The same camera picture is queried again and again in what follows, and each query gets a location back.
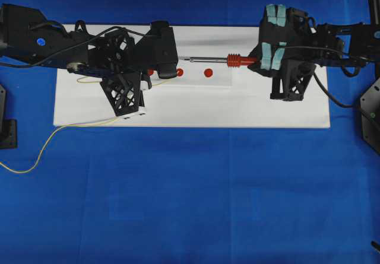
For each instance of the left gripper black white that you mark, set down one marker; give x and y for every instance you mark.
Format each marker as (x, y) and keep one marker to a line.
(124, 55)

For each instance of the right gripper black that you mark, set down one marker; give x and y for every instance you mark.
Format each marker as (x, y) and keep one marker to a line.
(282, 26)

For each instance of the orange handled soldering iron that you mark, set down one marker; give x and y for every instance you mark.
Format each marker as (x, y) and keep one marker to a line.
(231, 60)

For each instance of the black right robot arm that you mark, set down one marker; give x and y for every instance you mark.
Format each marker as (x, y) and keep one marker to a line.
(359, 46)

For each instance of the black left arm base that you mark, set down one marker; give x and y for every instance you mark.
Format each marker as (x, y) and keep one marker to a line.
(8, 127)

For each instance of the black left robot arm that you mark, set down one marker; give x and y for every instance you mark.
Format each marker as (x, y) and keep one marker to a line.
(30, 38)

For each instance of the large white board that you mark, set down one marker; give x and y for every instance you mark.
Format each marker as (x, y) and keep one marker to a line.
(245, 104)

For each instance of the small white raised plate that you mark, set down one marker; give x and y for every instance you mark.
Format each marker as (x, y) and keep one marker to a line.
(188, 71)

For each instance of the blue table cloth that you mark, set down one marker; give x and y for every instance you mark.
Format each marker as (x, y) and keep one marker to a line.
(151, 195)

